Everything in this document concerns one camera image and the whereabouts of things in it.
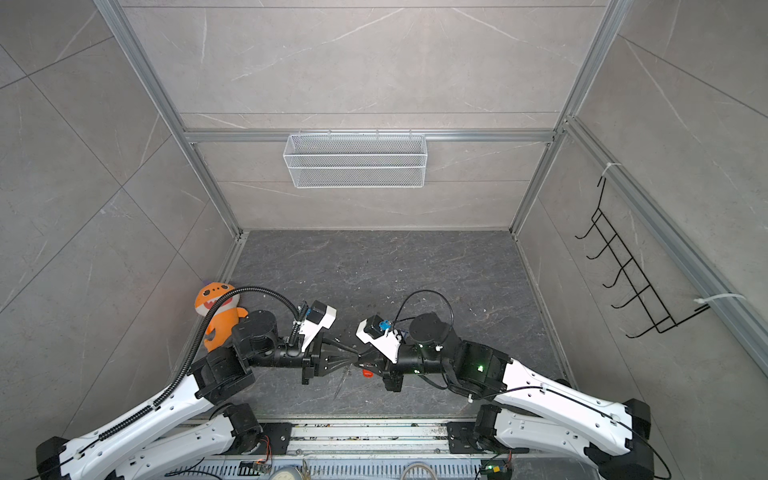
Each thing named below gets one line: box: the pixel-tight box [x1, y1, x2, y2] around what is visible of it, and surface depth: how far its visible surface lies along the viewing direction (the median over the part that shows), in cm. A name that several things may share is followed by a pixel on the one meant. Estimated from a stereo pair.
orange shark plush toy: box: [194, 282, 249, 352], surface depth 92 cm
